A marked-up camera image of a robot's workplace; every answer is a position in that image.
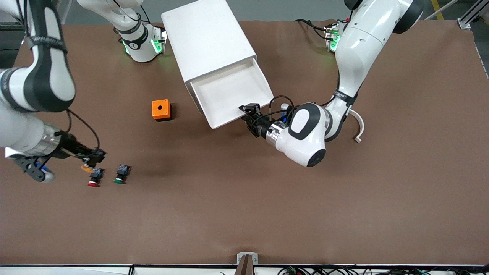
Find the red push button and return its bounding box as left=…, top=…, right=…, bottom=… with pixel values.
left=87, top=167, right=104, bottom=188

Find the green push button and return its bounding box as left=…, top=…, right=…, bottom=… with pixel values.
left=113, top=164, right=131, bottom=185

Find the orange box with hole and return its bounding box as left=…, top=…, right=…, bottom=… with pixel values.
left=152, top=99, right=173, bottom=122

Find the white curved plastic bracket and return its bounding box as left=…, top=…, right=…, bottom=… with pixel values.
left=350, top=109, right=365, bottom=144

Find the black left arm base cable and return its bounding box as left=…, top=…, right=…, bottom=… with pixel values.
left=294, top=18, right=337, bottom=40

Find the grey mount bracket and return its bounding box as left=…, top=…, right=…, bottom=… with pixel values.
left=234, top=252, right=259, bottom=275

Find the black cable bundle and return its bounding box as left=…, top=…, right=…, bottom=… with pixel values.
left=278, top=265, right=489, bottom=275

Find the aluminium frame profile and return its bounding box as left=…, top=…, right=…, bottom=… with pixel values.
left=458, top=0, right=489, bottom=29

